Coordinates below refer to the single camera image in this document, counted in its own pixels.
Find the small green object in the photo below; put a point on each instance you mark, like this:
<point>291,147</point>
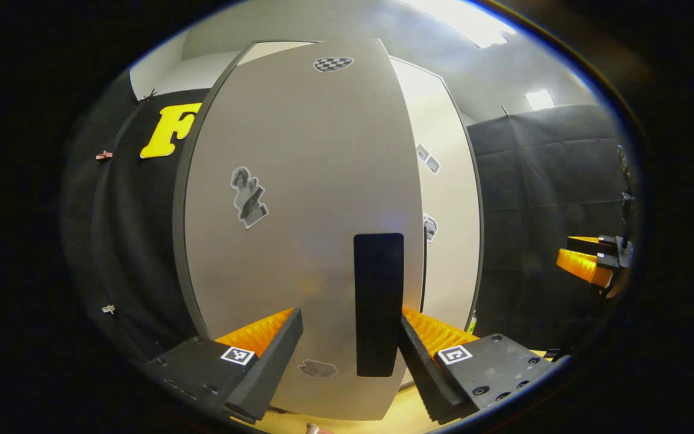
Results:
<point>472,323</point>

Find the long ceiling light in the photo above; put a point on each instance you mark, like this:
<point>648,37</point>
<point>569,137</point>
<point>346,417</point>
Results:
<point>461,21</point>

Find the red cloth clip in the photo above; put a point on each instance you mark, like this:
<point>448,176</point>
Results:
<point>104,155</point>

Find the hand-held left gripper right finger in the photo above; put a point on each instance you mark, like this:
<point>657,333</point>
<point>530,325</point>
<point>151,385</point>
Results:
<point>422,367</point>

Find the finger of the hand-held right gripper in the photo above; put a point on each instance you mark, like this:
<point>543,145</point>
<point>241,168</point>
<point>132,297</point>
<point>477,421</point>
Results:
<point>582,265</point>
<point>585,244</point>

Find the small ceiling light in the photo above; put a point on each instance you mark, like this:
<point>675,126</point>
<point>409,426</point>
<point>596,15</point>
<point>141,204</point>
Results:
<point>540,99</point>

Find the white shoe cabinet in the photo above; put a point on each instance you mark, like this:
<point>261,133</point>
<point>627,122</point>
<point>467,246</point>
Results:
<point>275,49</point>

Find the white cabinet door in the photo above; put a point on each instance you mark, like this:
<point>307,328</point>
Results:
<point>299,150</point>
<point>449,253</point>

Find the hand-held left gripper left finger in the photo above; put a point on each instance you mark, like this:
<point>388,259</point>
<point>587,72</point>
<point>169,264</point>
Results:
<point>271,367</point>

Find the black backdrop cloth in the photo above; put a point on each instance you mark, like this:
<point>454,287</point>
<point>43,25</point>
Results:
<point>130,241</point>
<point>534,181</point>

